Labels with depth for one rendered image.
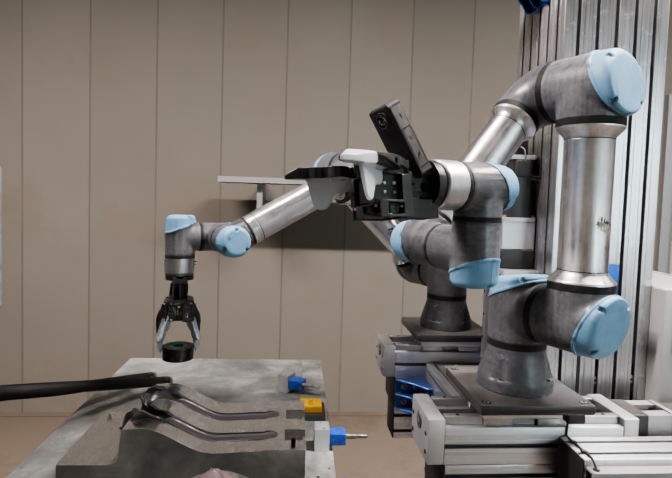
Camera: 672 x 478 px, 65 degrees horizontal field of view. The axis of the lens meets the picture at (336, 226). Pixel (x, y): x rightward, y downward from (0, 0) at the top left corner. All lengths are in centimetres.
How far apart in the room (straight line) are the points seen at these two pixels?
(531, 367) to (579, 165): 40
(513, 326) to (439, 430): 25
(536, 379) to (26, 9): 351
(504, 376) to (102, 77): 306
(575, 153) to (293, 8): 277
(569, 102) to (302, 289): 264
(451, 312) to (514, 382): 50
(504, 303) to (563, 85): 42
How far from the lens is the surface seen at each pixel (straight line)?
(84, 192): 361
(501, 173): 84
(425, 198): 75
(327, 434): 136
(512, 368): 111
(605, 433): 123
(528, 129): 107
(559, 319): 102
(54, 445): 151
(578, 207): 101
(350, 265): 342
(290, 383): 170
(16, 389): 153
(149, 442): 121
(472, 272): 82
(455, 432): 111
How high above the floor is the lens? 141
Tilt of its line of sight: 3 degrees down
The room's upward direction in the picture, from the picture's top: 2 degrees clockwise
